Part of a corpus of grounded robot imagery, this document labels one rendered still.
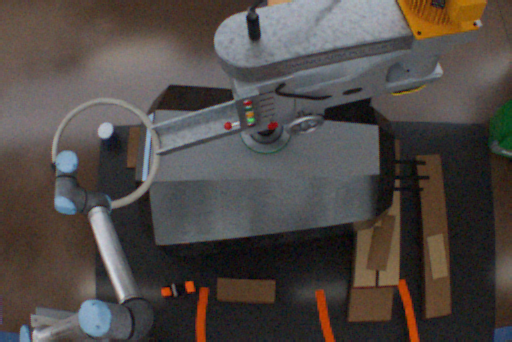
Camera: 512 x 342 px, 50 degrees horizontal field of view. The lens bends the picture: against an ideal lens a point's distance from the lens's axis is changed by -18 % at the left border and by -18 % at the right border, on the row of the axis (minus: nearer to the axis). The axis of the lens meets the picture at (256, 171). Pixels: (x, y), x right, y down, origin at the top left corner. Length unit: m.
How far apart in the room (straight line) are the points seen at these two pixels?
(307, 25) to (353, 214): 1.10
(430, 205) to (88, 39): 2.45
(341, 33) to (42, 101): 2.54
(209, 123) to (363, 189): 0.72
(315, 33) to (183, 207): 1.15
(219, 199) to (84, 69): 1.66
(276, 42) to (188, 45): 2.01
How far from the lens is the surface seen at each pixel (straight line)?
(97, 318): 1.81
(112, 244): 2.11
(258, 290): 3.36
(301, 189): 2.79
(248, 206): 2.84
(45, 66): 4.27
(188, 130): 2.63
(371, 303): 3.36
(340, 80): 2.31
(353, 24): 2.08
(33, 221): 3.90
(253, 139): 2.77
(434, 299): 3.45
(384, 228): 3.32
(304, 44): 2.02
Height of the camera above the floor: 3.47
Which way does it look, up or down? 72 degrees down
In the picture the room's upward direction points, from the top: 10 degrees counter-clockwise
